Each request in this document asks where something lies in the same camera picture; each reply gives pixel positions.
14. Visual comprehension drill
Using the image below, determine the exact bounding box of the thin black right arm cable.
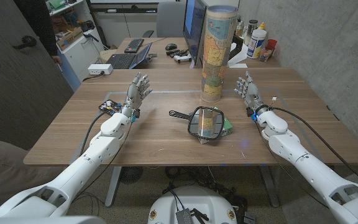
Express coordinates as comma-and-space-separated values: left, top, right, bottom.
253, 120, 331, 208

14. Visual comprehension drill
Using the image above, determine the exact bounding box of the red cup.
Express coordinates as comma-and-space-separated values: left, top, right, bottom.
265, 39, 278, 55

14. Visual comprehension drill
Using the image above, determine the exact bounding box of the round black fan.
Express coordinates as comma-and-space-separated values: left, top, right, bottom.
119, 166, 144, 185

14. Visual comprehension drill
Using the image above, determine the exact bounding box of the black monitor stand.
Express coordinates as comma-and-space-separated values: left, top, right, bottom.
228, 34, 244, 62

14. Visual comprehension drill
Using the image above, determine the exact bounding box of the white power strip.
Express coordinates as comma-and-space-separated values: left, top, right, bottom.
87, 63, 114, 76

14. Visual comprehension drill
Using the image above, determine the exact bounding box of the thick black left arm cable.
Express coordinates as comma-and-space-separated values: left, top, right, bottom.
78, 111, 107, 156

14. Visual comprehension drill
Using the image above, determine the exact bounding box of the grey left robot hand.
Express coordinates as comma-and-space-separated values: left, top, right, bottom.
121, 72, 154, 118

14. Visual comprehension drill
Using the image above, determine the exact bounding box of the black hand mirror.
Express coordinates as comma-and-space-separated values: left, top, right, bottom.
168, 105, 226, 141

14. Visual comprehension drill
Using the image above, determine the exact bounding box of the black remote control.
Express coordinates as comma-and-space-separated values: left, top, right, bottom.
165, 49, 190, 58

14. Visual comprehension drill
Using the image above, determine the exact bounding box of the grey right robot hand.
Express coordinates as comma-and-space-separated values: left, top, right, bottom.
234, 70, 269, 116

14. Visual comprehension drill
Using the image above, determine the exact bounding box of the open black laptop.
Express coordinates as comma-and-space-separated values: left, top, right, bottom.
106, 42, 153, 70

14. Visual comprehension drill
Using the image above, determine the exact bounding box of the brown wooden door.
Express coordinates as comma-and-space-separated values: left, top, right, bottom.
0, 0, 75, 150

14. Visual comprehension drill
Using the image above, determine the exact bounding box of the brown cushioned seat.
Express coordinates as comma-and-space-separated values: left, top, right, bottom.
0, 138, 65, 212

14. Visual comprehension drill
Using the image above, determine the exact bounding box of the white shelf cabinet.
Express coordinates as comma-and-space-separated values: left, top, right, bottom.
45, 0, 105, 91

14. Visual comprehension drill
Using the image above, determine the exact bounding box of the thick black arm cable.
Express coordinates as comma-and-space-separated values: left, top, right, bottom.
268, 106, 358, 189
78, 111, 107, 156

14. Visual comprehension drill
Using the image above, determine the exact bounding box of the white paper sheet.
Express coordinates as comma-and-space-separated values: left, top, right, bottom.
227, 42, 249, 68

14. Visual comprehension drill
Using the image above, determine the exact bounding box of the clear glass cup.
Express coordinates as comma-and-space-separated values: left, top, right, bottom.
259, 45, 275, 62

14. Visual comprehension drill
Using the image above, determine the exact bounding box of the brown cardboard box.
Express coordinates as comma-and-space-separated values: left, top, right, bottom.
56, 26, 84, 51

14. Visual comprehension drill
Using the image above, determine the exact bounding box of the black smartphone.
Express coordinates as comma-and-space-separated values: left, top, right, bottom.
98, 99, 123, 116

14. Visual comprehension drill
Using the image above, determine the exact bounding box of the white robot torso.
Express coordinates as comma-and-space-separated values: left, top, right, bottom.
147, 185, 239, 224

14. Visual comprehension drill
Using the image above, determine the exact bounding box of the black computer monitor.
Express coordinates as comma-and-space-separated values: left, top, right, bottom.
182, 0, 208, 66

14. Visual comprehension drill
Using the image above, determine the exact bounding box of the black keyboard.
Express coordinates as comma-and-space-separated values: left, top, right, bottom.
124, 38, 145, 54

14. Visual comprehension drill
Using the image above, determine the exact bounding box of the grey office chair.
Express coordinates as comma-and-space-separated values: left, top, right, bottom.
142, 1, 186, 39

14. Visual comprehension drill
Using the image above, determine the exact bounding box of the black cable bundle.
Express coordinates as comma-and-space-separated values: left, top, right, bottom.
163, 166, 248, 218

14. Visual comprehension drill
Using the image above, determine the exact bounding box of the green cardboard box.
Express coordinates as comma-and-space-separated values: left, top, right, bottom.
197, 106, 234, 144

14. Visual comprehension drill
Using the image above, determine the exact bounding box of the jar with dark lid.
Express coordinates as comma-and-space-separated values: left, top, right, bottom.
244, 19, 259, 46

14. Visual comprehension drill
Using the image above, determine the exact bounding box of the white bottle blue label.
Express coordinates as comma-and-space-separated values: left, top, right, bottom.
246, 29, 267, 60

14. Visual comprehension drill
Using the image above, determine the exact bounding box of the person in dark clothes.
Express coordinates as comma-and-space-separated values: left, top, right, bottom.
12, 0, 63, 66

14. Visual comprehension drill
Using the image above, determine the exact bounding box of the rolled map tube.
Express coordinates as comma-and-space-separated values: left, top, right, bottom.
200, 5, 239, 103

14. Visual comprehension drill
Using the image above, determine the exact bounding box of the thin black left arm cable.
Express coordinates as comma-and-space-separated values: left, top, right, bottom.
71, 119, 135, 202

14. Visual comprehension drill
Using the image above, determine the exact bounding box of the grey metal table leg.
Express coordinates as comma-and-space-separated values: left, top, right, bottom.
259, 165, 280, 208
104, 166, 122, 208

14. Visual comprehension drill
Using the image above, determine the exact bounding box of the white game controller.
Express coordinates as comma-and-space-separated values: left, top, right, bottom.
173, 54, 193, 64

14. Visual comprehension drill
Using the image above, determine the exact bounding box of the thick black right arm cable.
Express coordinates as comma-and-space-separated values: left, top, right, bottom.
268, 106, 358, 189

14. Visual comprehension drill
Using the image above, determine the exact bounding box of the black door handle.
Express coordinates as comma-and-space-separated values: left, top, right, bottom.
12, 35, 38, 50

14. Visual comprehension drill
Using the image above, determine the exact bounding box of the grey finned module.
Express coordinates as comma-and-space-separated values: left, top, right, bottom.
175, 208, 194, 224

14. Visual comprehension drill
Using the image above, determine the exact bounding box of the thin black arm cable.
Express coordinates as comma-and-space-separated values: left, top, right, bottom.
71, 119, 135, 202
253, 120, 331, 208

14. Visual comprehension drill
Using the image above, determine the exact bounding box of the white low cabinet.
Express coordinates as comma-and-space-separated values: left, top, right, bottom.
90, 0, 161, 47

